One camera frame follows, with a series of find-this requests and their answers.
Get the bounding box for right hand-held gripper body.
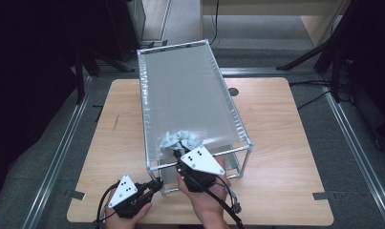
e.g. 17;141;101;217
175;145;226;194

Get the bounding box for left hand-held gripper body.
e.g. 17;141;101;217
107;174;157;220

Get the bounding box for light blue cloth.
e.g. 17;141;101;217
159;129;204;157

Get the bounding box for metal rack with grey shelves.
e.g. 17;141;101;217
137;39;253;196

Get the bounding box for person's left hand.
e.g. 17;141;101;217
103;202;154;229

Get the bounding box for person's right hand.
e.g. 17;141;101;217
176;156;232;217

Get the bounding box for grey tape piece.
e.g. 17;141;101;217
312;191;330;201
65;189;86;201

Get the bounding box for black metal stand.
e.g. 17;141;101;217
73;47;136;105

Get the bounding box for dark computer tower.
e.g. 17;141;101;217
105;0;147;61

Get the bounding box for black tripod stand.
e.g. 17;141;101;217
275;0;366;104

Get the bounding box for light wooden desk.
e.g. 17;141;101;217
199;0;352;48

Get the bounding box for left hand-held gripper cable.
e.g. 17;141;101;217
96;184;121;229

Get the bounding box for hand-held gripper cable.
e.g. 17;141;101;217
177;168;246;229
96;184;121;229

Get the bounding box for right hand-held gripper cable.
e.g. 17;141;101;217
177;168;246;229

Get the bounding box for aluminium floor rail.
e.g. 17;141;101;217
320;85;385;229
21;74;102;229
97;67;322;77

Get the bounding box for black floor cable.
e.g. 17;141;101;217
296;90;332;111
289;80;332;88

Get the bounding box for hanging black cable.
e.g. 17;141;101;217
202;0;221;49

